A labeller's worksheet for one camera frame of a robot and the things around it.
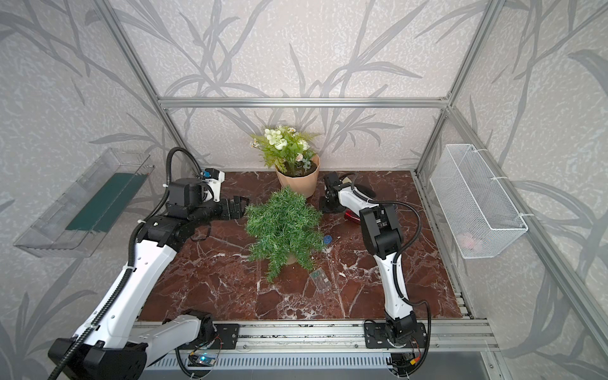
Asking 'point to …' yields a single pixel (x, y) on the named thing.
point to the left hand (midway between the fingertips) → (238, 200)
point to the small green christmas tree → (283, 228)
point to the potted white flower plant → (289, 151)
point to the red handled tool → (351, 216)
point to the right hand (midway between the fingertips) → (324, 207)
